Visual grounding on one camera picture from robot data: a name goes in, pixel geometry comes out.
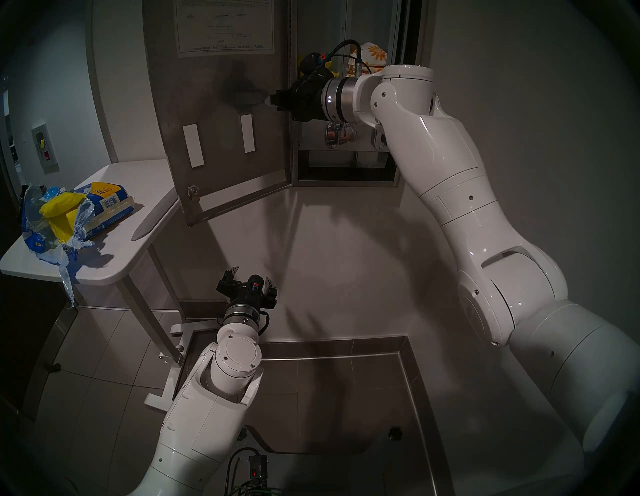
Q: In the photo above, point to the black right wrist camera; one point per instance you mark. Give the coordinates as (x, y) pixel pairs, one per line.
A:
(312, 62)

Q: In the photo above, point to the white overbed table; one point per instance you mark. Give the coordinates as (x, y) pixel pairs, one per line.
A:
(140, 200)

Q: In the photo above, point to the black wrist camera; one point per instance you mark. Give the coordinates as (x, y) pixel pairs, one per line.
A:
(254, 287)
(312, 62)

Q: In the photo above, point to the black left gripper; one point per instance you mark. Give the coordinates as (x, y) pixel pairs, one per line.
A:
(231, 292)

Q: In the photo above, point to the black door stopper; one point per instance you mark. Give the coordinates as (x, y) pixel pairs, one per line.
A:
(53, 368)

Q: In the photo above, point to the steel dispenser cabinet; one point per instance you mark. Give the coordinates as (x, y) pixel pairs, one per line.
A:
(345, 175)

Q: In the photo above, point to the chrome dispensing lever mechanism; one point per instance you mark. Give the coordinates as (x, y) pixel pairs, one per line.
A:
(378, 140)
(340, 135)

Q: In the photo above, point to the black base knob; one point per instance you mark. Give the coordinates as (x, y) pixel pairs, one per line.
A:
(242, 434)
(395, 433)

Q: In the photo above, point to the blue yellow pad package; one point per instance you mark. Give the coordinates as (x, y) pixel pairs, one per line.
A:
(112, 207)

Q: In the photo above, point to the steel dispenser door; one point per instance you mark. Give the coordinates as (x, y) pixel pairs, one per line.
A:
(220, 150)

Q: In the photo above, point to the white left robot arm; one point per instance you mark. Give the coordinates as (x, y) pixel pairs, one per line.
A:
(200, 425)

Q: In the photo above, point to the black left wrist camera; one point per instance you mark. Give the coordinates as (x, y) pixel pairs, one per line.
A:
(254, 287)

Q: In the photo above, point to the torn blue plastic wrapper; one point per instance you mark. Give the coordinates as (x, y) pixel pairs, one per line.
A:
(65, 280)

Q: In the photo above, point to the black box red switch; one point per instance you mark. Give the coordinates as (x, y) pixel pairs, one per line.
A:
(258, 467)

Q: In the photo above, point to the dark brown restroom door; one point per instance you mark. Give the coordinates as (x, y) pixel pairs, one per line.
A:
(27, 340)

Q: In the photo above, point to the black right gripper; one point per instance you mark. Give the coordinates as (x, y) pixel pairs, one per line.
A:
(310, 100)

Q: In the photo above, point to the white instruction sheet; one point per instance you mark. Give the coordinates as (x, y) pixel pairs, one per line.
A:
(225, 25)

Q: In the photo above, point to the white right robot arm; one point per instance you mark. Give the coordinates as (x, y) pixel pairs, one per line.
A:
(450, 165)

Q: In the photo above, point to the orange floral wrapped pad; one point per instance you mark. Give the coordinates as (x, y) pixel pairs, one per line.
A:
(374, 52)

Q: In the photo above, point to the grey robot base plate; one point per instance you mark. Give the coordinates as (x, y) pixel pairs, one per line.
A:
(325, 472)

